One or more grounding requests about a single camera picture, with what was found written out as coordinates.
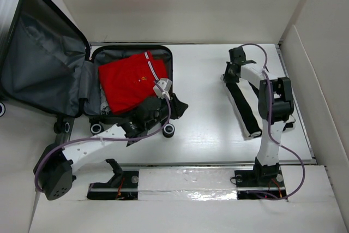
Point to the black white striped shirt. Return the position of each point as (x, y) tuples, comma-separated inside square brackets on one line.
[(243, 97)]

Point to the aluminium mounting rail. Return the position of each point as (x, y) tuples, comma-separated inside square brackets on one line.
[(191, 179)]

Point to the red polo shirt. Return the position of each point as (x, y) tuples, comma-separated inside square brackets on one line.
[(128, 82)]

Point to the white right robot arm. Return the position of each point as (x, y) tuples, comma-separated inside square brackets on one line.
[(274, 101)]

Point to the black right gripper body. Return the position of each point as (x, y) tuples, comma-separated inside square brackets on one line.
[(228, 76)]

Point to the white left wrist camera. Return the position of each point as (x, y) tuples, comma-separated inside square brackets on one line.
[(162, 88)]

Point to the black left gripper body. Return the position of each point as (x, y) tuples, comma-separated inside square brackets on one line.
[(163, 114)]

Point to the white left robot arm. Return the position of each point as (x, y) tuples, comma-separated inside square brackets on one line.
[(56, 167)]

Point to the newspaper print cloth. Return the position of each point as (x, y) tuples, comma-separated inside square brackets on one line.
[(104, 106)]

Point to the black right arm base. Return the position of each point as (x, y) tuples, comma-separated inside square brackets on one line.
[(261, 182)]

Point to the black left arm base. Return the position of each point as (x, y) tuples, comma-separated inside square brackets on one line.
[(122, 186)]

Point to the black white space suitcase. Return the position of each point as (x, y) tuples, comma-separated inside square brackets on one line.
[(48, 63)]

